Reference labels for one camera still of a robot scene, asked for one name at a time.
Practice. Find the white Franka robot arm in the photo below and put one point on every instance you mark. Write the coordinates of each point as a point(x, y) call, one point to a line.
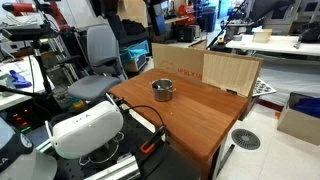
point(20, 163)

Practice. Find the blue plastic bin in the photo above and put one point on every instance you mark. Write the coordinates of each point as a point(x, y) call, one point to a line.
point(133, 55)

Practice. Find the white VR headset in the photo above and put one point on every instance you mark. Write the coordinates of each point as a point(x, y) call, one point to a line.
point(86, 130)

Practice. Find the open grey storage box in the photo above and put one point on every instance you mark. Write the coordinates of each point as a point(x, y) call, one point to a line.
point(296, 125)

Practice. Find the black stereo camera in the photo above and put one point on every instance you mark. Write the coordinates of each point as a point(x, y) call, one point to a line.
point(30, 33)

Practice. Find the metal table base frame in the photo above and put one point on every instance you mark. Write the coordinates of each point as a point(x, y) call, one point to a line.
point(226, 160)

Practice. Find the large printed cardboard panel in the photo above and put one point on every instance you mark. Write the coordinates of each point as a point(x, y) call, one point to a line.
point(175, 61)

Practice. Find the small steel cup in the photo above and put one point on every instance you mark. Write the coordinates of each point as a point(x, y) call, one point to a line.
point(163, 95)

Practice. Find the aluminium extrusion rail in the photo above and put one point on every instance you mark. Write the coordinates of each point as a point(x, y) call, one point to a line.
point(113, 170)

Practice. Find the black bag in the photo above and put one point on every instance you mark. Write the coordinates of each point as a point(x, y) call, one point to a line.
point(310, 33)

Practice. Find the round floor drain grate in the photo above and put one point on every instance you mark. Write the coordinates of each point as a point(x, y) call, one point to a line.
point(246, 139)

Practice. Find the white side table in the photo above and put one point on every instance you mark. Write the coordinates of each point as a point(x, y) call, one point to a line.
point(20, 96)

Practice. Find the small wooden box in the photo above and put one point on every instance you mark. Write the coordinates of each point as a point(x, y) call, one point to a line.
point(262, 35)

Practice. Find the red robot arm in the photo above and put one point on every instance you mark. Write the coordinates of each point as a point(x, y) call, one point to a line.
point(20, 7)

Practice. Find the black equipment box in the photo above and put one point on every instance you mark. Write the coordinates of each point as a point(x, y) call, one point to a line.
point(186, 33)

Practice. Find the blue glove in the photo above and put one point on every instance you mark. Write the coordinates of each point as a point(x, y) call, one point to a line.
point(18, 80)

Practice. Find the perforated metal tray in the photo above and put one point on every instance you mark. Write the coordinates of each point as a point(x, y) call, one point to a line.
point(263, 88)

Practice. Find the small grey tin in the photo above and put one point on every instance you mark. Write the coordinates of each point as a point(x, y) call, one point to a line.
point(237, 37)

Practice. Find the black camera stand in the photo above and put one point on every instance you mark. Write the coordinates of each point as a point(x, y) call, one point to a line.
point(43, 71)

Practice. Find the grey office chair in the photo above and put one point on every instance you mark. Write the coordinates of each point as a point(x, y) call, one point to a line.
point(93, 86)

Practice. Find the white work table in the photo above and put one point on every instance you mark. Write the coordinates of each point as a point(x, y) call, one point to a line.
point(276, 45)

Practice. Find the black optical breadboard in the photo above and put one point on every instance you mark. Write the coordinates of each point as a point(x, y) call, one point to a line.
point(133, 133)

